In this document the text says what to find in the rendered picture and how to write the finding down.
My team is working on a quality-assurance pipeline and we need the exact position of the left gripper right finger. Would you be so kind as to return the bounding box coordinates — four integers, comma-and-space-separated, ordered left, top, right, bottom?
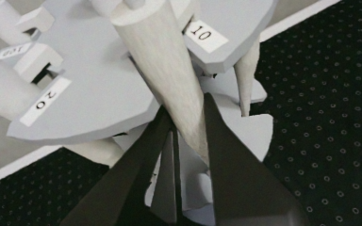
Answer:
204, 92, 311, 226

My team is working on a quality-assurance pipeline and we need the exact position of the black perforated plate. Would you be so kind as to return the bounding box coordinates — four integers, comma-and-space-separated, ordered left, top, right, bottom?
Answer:
0, 0, 362, 226

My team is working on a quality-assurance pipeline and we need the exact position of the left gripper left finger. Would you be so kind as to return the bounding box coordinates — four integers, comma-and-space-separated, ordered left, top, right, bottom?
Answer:
59, 105, 183, 226

